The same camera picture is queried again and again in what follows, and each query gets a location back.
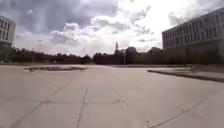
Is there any pale concrete slab plaza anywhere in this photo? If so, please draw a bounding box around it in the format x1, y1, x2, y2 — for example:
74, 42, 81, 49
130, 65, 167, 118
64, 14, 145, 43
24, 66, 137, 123
0, 64, 224, 128

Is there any pole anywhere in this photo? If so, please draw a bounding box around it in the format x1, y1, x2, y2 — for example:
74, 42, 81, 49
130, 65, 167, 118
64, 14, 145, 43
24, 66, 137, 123
122, 49, 127, 66

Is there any distant tower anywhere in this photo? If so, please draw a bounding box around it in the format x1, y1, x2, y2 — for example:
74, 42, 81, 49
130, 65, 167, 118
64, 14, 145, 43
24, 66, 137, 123
114, 41, 120, 52

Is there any pale long building with windows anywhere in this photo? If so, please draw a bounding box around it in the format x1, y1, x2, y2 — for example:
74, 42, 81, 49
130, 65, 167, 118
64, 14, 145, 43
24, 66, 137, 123
0, 15, 17, 50

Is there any row of dark trees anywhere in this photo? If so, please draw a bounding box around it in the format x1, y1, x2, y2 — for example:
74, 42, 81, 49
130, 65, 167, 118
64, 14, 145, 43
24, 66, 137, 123
0, 45, 224, 66

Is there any grey multi-storey building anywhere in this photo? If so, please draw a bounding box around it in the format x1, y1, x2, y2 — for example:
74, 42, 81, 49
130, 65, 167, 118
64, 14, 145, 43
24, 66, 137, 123
161, 7, 224, 65

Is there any raised concrete kerb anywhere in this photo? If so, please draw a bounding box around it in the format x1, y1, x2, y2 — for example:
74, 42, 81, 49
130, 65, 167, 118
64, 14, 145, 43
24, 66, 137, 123
146, 67, 224, 84

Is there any low planting bed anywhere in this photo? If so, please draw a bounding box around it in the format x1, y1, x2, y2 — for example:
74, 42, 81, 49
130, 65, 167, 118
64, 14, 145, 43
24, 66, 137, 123
23, 65, 89, 73

